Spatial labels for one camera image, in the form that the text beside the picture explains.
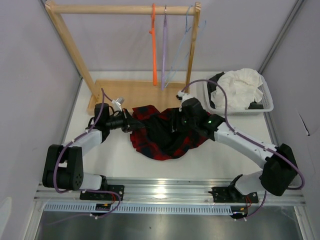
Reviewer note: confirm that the aluminium mounting rail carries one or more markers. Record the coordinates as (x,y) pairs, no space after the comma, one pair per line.
(168,191)

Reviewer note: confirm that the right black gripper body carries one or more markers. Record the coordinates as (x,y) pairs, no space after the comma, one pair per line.
(183,123)

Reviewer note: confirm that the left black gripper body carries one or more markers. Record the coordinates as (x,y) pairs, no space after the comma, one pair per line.
(118,122)

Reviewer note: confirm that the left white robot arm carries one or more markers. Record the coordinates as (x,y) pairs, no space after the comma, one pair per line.
(64,169)

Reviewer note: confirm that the lilac plastic hanger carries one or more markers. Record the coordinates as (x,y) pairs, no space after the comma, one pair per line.
(164,48)

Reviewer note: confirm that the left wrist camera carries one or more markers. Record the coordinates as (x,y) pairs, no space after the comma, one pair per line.
(117,103)

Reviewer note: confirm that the red black plaid skirt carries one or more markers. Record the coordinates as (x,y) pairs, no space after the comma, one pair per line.
(157,140)

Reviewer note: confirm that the wooden clothes rack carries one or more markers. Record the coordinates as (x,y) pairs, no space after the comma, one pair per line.
(137,91)

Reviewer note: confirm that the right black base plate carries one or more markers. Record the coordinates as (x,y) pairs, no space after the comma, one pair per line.
(225,194)

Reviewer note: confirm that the white plastic basket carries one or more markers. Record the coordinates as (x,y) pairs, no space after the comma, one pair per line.
(266,101)

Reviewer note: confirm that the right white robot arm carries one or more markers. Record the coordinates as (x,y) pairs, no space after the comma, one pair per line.
(277,163)

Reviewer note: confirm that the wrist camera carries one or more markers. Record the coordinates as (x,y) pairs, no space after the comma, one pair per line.
(183,96)
(117,103)

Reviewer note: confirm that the white crumpled cloth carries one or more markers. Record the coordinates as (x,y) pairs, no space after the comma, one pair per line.
(238,89)

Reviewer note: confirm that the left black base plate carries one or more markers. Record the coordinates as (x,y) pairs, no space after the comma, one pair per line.
(107,194)

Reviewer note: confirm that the black garment in basket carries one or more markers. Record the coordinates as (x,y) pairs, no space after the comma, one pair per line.
(211,87)

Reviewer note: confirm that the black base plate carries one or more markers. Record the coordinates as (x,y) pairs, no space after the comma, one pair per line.
(225,194)
(107,194)

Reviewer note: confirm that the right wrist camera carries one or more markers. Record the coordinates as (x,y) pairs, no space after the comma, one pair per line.
(183,96)

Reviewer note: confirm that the slotted cable duct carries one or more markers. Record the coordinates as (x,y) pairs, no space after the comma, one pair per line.
(127,208)

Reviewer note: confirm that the orange plastic hanger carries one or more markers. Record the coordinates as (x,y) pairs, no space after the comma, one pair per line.
(154,49)

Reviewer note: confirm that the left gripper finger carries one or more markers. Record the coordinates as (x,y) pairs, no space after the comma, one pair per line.
(134,124)
(126,114)

